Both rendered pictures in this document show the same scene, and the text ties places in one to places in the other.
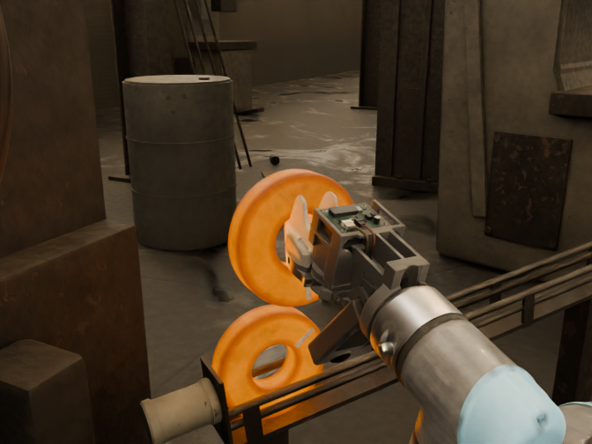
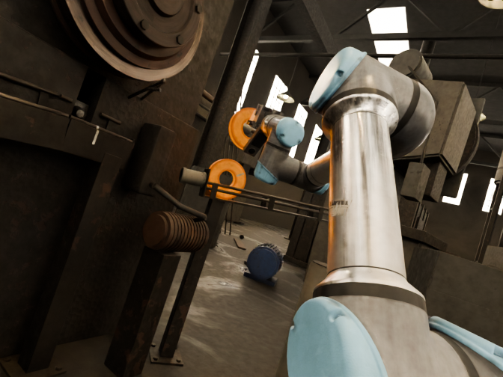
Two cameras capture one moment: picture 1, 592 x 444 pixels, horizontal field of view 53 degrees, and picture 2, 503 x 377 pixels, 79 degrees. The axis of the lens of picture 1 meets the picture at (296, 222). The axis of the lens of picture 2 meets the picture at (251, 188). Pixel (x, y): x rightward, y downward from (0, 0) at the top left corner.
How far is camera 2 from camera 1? 0.71 m
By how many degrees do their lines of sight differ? 21
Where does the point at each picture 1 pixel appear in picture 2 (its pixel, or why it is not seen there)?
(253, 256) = (236, 123)
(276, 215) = (246, 116)
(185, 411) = (194, 173)
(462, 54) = not seen: hidden behind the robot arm
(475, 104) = not seen: hidden behind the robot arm
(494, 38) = not seen: hidden behind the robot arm
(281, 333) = (233, 167)
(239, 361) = (217, 169)
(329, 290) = (255, 124)
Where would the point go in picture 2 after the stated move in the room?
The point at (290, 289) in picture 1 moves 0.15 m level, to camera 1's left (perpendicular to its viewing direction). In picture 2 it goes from (242, 141) to (204, 129)
